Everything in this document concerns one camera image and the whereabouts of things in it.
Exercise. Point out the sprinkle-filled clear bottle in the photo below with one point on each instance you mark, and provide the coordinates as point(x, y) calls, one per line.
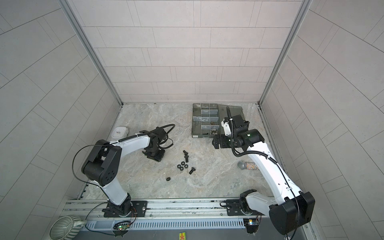
point(247, 165)

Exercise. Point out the black nut cluster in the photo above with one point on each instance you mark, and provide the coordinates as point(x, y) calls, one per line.
point(182, 166)

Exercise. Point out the aluminium mounting rail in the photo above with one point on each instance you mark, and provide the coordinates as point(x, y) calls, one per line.
point(156, 209)

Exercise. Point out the green compartment organizer box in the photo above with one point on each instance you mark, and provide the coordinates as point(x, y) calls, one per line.
point(208, 118)

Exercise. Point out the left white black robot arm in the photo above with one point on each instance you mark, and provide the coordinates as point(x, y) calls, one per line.
point(102, 165)

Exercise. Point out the right controller board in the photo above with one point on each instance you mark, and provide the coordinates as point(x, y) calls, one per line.
point(251, 225)

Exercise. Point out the controller board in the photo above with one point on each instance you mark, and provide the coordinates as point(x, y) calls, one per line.
point(121, 228)
point(251, 225)

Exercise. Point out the black bolt lower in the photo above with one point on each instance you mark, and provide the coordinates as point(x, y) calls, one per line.
point(192, 170)

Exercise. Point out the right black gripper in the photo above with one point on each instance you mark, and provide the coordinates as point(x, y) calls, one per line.
point(222, 143)

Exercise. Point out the left controller board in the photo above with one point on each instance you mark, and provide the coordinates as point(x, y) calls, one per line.
point(121, 228)

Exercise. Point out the white round container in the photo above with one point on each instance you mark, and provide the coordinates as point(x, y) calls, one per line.
point(119, 133)

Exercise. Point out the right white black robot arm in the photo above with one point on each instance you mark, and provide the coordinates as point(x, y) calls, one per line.
point(289, 208)

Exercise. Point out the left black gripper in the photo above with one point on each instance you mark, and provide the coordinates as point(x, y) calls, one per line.
point(159, 157)

